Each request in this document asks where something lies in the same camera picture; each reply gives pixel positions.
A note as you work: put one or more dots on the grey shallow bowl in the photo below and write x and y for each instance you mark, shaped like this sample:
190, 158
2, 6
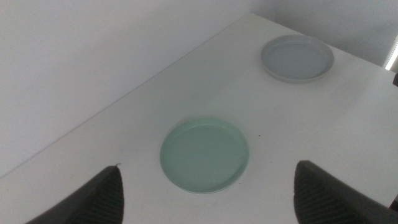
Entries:
297, 59

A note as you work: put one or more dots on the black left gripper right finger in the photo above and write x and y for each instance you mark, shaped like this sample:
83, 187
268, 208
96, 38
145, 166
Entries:
323, 202

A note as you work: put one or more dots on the bright white vertical strip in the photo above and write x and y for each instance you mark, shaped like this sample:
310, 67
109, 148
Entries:
392, 53

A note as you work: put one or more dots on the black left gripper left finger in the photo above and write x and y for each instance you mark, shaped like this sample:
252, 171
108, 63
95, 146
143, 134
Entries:
96, 202

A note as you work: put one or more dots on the green shallow bowl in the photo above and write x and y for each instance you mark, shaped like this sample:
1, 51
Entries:
203, 155

